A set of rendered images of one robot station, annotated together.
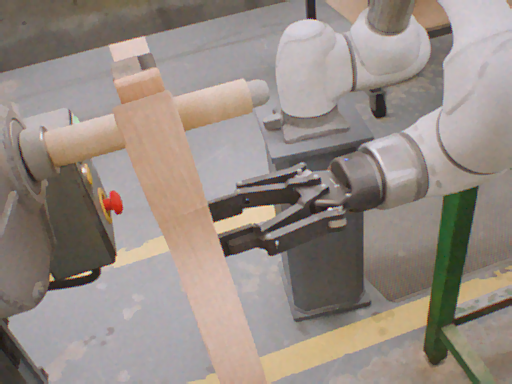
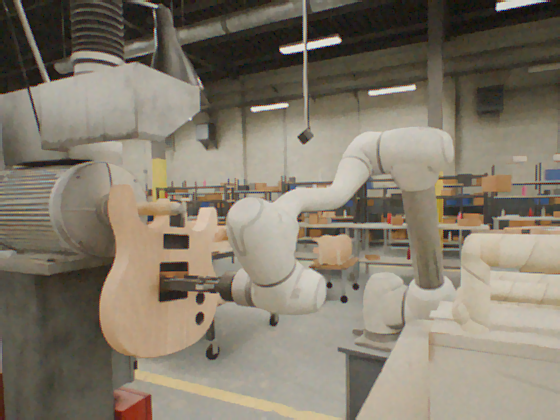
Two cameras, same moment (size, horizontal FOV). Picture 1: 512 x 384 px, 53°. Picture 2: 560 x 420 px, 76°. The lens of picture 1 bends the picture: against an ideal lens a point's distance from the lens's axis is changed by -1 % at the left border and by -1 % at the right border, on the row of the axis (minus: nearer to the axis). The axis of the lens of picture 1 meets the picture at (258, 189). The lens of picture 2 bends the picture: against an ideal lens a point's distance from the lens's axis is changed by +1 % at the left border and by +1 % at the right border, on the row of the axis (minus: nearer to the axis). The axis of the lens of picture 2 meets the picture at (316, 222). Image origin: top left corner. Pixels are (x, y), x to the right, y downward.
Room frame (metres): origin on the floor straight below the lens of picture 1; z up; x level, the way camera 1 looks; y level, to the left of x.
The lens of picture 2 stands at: (-0.08, -0.77, 1.26)
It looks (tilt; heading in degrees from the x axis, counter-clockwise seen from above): 3 degrees down; 35
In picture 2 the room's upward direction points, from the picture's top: 1 degrees counter-clockwise
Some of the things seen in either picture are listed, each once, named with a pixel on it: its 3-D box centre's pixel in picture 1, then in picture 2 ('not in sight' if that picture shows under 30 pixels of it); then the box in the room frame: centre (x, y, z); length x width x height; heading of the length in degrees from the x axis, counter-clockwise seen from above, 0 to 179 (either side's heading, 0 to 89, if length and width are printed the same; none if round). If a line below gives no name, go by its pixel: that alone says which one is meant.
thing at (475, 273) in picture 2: not in sight; (475, 291); (0.38, -0.68, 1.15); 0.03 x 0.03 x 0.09
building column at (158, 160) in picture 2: not in sight; (158, 145); (5.74, 8.77, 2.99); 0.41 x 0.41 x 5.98; 12
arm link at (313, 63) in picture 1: (309, 65); (385, 300); (1.23, -0.19, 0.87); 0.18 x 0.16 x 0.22; 94
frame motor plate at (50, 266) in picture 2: not in sight; (54, 257); (0.33, 0.46, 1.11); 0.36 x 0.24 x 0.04; 102
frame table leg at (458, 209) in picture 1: (449, 261); not in sight; (0.86, -0.45, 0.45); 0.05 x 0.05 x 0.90; 12
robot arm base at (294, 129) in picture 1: (302, 113); (378, 333); (1.23, -0.15, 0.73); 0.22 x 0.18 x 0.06; 94
